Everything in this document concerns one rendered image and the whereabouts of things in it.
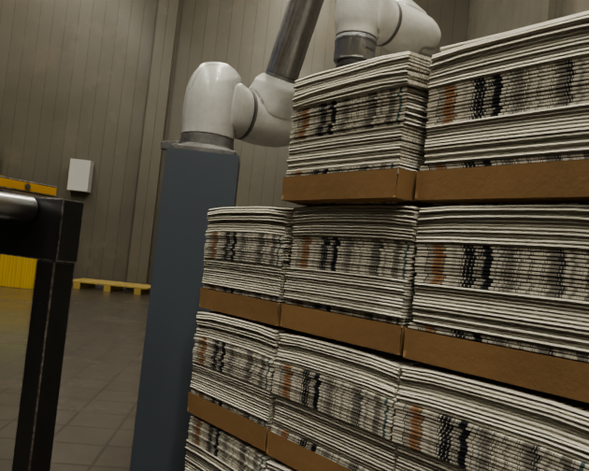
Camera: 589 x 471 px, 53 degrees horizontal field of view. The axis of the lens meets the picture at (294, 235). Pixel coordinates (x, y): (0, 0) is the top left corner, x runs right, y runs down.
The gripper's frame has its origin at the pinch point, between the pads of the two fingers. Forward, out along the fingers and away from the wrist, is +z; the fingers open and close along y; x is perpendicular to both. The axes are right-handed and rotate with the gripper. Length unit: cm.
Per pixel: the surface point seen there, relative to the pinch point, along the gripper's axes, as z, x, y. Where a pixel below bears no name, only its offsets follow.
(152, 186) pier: -67, 773, 318
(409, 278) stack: 23.6, -35.8, -17.9
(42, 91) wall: -199, 892, 169
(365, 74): -7.9, -25.4, -20.9
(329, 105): -4.2, -16.7, -20.2
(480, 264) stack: 21, -47, -18
